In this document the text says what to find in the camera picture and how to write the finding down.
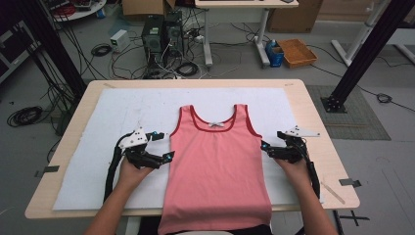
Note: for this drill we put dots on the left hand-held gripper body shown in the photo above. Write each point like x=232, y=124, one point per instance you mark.
x=137, y=153

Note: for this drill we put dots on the white table leg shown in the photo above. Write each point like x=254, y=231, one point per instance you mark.
x=133, y=225

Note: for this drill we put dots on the large cardboard box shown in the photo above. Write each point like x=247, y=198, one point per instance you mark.
x=293, y=14

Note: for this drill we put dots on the white metal stand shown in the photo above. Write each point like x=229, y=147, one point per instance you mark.
x=362, y=29

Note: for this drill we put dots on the person's right hand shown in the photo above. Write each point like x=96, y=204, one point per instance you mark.
x=295, y=173

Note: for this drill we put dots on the black computer tower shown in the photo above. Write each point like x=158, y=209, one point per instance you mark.
x=174, y=32
x=152, y=39

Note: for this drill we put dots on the blue box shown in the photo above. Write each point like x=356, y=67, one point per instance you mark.
x=274, y=54

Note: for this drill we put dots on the thin wooden stick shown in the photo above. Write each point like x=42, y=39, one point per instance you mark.
x=332, y=193

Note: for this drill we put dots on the black tape strip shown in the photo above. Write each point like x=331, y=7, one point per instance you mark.
x=49, y=169
x=349, y=182

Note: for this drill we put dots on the person's left hand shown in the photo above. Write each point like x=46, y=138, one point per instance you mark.
x=132, y=174

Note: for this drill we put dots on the pink tank top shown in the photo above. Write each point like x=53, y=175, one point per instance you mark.
x=215, y=169

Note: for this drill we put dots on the white power supply box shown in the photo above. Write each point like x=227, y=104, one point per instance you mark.
x=119, y=40

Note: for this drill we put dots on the person's dark clothing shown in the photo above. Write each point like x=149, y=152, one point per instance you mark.
x=150, y=226

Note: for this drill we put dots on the white table mat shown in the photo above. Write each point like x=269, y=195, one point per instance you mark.
x=114, y=111

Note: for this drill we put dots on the white desk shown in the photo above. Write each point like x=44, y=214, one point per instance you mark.
x=244, y=4

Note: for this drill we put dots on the grey floor mat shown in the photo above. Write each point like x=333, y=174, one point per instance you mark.
x=355, y=120

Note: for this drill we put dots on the black metal post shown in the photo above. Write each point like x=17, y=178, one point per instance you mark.
x=52, y=45
x=365, y=55

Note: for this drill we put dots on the round white table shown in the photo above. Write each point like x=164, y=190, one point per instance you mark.
x=81, y=11

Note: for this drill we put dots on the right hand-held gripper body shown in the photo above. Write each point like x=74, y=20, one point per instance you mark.
x=293, y=147

